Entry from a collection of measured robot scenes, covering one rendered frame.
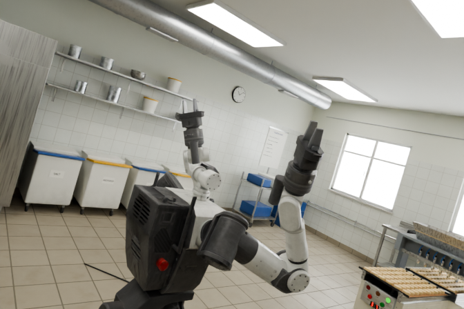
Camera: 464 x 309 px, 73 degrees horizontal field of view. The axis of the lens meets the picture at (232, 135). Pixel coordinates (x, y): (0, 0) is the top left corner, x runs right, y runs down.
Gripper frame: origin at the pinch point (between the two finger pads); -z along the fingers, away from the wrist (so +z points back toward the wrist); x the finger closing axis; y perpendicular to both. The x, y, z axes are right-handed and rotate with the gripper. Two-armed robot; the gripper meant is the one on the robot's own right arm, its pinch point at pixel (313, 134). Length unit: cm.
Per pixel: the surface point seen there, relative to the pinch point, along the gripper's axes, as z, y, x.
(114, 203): 266, -124, 289
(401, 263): 167, 182, 133
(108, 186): 240, -133, 291
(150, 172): 231, -83, 326
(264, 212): 349, 134, 425
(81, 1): 20, -208, 397
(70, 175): 217, -176, 272
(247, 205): 339, 98, 425
